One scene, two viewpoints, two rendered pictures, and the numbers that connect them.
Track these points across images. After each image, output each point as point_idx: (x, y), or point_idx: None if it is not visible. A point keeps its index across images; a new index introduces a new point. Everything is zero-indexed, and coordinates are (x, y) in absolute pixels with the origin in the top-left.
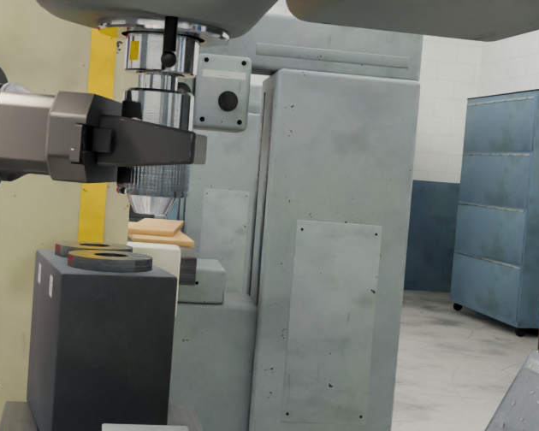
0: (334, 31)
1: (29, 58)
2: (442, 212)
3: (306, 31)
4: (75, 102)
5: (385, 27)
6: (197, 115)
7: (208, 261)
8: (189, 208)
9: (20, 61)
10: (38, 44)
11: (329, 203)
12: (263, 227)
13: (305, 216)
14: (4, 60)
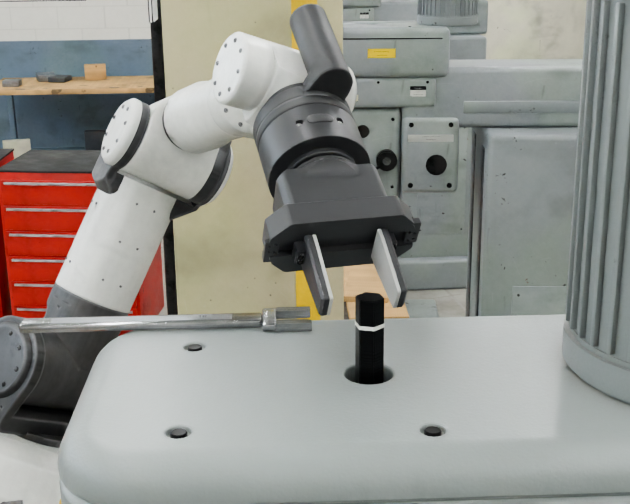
0: (548, 80)
1: (238, 251)
2: None
3: (517, 83)
4: None
5: None
6: (405, 182)
7: (424, 306)
8: None
9: (229, 255)
10: (245, 237)
11: (546, 268)
12: (478, 289)
13: (522, 282)
14: (215, 255)
